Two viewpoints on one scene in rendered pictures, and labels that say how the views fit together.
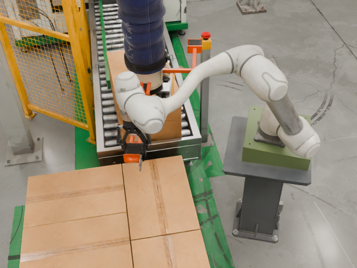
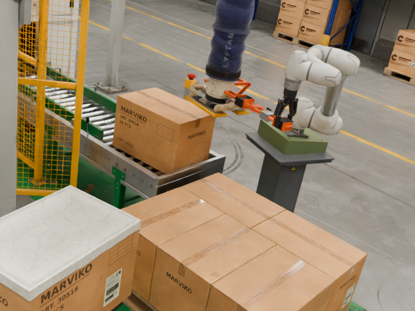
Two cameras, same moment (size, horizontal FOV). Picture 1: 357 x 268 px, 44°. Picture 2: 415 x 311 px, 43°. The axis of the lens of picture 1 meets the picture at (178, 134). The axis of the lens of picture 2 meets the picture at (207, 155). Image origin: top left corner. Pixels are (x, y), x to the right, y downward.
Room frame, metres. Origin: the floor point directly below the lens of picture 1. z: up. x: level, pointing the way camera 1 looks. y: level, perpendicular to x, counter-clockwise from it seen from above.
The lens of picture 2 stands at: (-0.33, 2.42, 2.23)
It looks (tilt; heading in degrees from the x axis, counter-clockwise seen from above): 25 degrees down; 316
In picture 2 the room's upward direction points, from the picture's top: 10 degrees clockwise
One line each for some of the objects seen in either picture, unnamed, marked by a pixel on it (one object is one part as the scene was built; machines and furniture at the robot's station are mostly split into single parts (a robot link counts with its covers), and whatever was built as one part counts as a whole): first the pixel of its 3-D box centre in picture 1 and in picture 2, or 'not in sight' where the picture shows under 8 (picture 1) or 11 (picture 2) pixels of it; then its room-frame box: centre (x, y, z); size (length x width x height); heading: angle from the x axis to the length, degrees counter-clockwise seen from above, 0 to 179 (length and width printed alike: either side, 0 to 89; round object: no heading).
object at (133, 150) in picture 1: (133, 152); (282, 124); (1.42, 0.21, 1.22); 0.08 x 0.07 x 0.05; 176
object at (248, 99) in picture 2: not in sight; (244, 101); (1.77, 0.18, 1.22); 0.10 x 0.08 x 0.06; 86
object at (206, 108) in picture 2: not in sight; (205, 103); (2.02, 0.26, 1.12); 0.34 x 0.10 x 0.05; 176
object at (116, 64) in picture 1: (143, 95); (163, 129); (2.45, 0.24, 0.75); 0.60 x 0.40 x 0.40; 12
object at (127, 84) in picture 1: (129, 91); (299, 65); (1.41, 0.19, 1.56); 0.13 x 0.11 x 0.16; 28
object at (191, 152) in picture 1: (151, 157); (190, 182); (2.11, 0.19, 0.48); 0.70 x 0.03 x 0.15; 99
